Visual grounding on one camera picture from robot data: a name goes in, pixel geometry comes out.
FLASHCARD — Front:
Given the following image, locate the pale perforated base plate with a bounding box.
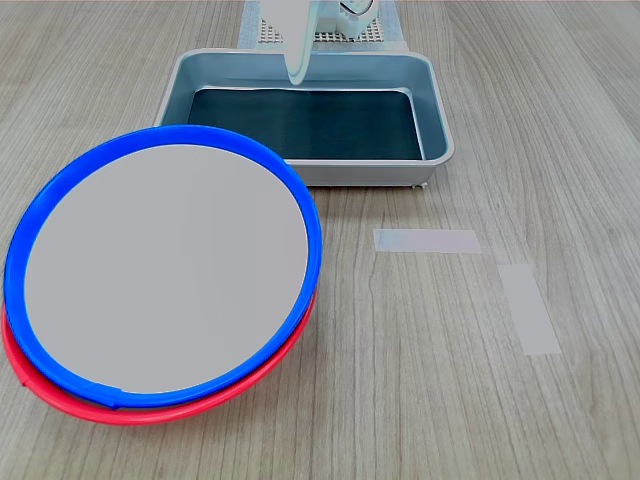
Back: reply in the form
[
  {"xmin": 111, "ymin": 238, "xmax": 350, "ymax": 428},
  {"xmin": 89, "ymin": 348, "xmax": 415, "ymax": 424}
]
[{"xmin": 257, "ymin": 17, "xmax": 389, "ymax": 45}]

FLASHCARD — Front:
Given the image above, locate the translucent tape strip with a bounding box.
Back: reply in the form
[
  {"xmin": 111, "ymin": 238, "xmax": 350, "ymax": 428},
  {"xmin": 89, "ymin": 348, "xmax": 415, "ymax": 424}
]
[
  {"xmin": 373, "ymin": 228, "xmax": 483, "ymax": 255},
  {"xmin": 496, "ymin": 263, "xmax": 563, "ymax": 357}
]

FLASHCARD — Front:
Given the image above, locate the steel tray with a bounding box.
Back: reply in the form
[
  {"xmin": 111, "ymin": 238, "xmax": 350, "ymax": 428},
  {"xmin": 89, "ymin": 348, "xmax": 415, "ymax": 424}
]
[{"xmin": 153, "ymin": 48, "xmax": 455, "ymax": 190}]

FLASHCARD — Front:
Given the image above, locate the blue-rimmed round white plate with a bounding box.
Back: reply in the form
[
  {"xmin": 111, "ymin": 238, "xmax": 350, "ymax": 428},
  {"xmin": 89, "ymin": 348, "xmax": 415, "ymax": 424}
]
[{"xmin": 3, "ymin": 124, "xmax": 324, "ymax": 411}]

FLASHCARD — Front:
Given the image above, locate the red-rimmed round white plate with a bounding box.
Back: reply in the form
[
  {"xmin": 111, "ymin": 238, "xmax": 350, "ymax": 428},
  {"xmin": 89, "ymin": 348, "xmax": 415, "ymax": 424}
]
[{"xmin": 1, "ymin": 287, "xmax": 319, "ymax": 427}]

